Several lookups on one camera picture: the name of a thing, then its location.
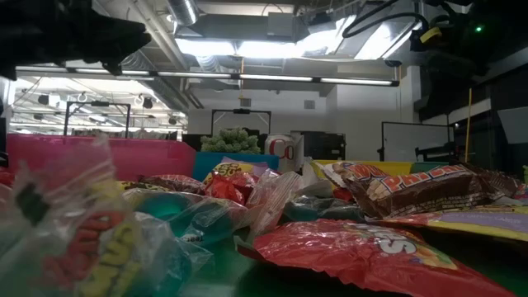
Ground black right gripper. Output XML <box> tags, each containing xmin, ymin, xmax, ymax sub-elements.
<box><xmin>409</xmin><ymin>16</ymin><xmax>496</xmax><ymax>82</ymax></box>

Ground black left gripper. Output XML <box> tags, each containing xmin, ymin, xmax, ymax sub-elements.
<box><xmin>0</xmin><ymin>0</ymin><xmax>153</xmax><ymax>82</ymax></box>

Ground white red candy wrapper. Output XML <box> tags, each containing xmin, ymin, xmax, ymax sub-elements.
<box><xmin>296</xmin><ymin>158</ymin><xmax>336</xmax><ymax>199</ymax></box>

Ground pink plastic bin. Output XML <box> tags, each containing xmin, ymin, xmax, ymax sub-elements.
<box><xmin>6</xmin><ymin>133</ymin><xmax>197</xmax><ymax>182</ymax></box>

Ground teal plastic bin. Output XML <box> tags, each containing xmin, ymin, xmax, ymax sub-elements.
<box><xmin>410</xmin><ymin>161</ymin><xmax>450</xmax><ymax>174</ymax></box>

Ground yellow plastic basket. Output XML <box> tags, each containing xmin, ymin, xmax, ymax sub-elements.
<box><xmin>311</xmin><ymin>159</ymin><xmax>413</xmax><ymax>178</ymax></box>

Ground brown PayDay packet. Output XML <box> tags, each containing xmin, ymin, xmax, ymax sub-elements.
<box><xmin>321</xmin><ymin>161</ymin><xmax>521</xmax><ymax>219</ymax></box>

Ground blue plastic bin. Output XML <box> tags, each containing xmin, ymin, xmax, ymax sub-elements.
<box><xmin>191</xmin><ymin>151</ymin><xmax>281</xmax><ymax>182</ymax></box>

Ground artificial green succulent plant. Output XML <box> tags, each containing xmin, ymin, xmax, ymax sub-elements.
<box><xmin>200</xmin><ymin>126</ymin><xmax>262</xmax><ymax>155</ymax></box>

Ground long LED light bar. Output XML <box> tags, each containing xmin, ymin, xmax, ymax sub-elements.
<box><xmin>15</xmin><ymin>64</ymin><xmax>400</xmax><ymax>87</ymax></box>

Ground black cabinet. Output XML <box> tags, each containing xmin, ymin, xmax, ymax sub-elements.
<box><xmin>303</xmin><ymin>131</ymin><xmax>347</xmax><ymax>161</ymax></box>

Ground clear blue gummy bag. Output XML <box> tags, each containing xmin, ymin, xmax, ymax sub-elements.
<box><xmin>123</xmin><ymin>187</ymin><xmax>248</xmax><ymax>248</ymax></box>

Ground clear gummy rings bag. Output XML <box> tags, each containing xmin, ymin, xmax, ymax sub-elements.
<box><xmin>0</xmin><ymin>135</ymin><xmax>215</xmax><ymax>297</ymax></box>

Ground clear orange gummy bag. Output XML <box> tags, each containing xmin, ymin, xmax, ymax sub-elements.
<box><xmin>245</xmin><ymin>168</ymin><xmax>306</xmax><ymax>240</ymax></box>

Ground black metal rig frame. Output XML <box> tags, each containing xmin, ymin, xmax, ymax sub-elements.
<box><xmin>64</xmin><ymin>101</ymin><xmax>132</xmax><ymax>137</ymax></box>
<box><xmin>211</xmin><ymin>108</ymin><xmax>272</xmax><ymax>137</ymax></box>

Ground silver ventilation duct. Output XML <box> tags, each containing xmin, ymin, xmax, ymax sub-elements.
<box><xmin>167</xmin><ymin>0</ymin><xmax>201</xmax><ymax>26</ymax></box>

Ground yellow power cable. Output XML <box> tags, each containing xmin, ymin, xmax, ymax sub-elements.
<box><xmin>464</xmin><ymin>87</ymin><xmax>474</xmax><ymax>163</ymax></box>

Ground white board black frame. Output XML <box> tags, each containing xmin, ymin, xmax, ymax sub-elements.
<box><xmin>379</xmin><ymin>121</ymin><xmax>455</xmax><ymax>163</ymax></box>

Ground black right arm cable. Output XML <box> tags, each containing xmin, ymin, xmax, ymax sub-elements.
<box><xmin>341</xmin><ymin>0</ymin><xmax>431</xmax><ymax>40</ymax></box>

